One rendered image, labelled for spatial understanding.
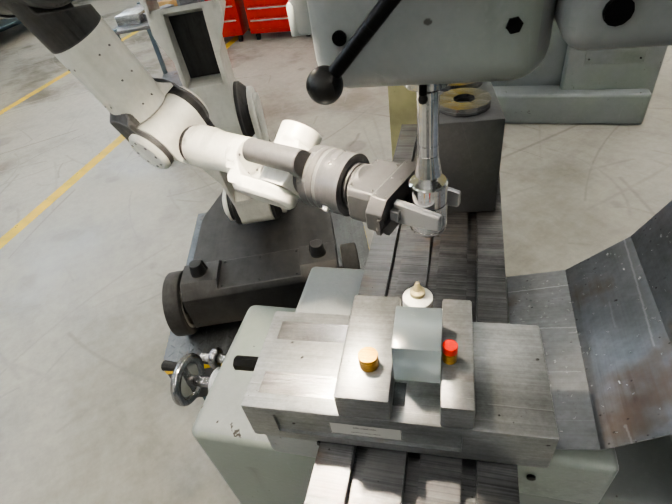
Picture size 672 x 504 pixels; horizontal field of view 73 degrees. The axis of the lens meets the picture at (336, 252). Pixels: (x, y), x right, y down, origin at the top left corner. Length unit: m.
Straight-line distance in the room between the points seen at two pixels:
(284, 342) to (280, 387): 0.07
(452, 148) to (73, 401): 1.77
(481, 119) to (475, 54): 0.42
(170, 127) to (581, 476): 0.79
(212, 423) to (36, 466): 1.22
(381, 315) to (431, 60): 0.31
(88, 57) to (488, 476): 0.76
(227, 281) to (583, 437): 0.98
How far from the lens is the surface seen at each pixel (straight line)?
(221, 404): 0.93
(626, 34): 0.39
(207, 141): 0.78
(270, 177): 0.67
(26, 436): 2.17
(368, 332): 0.55
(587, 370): 0.75
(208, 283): 1.35
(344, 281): 0.89
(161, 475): 1.79
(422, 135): 0.52
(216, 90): 1.16
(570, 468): 0.72
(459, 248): 0.82
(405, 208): 0.56
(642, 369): 0.71
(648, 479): 0.87
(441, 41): 0.39
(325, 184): 0.61
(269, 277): 1.32
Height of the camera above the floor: 1.47
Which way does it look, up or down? 41 degrees down
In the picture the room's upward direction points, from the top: 10 degrees counter-clockwise
